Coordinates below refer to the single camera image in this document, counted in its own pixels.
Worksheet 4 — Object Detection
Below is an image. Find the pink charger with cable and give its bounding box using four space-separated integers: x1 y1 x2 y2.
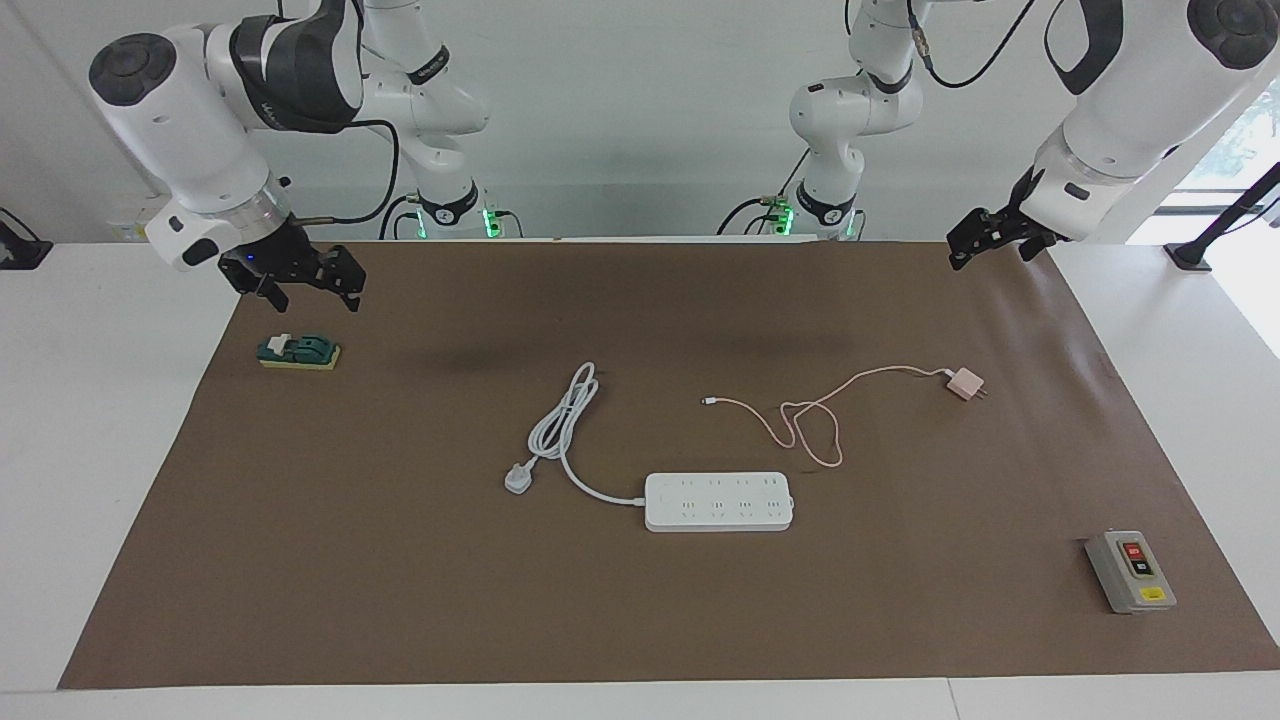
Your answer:
701 364 989 471

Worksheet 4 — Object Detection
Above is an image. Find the black metal stand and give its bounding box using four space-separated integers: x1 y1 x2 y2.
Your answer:
1164 160 1280 273

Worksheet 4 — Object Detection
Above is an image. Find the brown table mat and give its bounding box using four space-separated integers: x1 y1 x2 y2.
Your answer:
57 240 1280 691

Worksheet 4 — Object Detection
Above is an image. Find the green knife switch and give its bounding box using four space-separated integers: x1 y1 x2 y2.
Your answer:
256 332 343 372

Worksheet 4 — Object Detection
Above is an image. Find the black base cable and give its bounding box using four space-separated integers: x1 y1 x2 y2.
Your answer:
714 150 813 238
377 193 427 242

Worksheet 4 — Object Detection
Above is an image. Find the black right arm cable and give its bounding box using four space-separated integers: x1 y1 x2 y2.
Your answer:
298 118 402 227

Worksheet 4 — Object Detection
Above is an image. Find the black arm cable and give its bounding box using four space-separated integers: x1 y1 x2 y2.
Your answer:
905 0 1037 90
298 118 402 227

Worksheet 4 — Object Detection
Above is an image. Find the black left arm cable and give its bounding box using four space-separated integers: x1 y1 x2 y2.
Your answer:
905 0 1037 90

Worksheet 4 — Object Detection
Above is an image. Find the black clamp bracket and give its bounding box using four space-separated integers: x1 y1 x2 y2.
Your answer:
0 206 54 272

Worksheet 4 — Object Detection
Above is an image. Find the grey on-off switch box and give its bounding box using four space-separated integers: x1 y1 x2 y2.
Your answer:
1084 529 1178 615

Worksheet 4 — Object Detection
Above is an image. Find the white power strip with cord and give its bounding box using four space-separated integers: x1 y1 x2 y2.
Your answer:
504 361 796 534

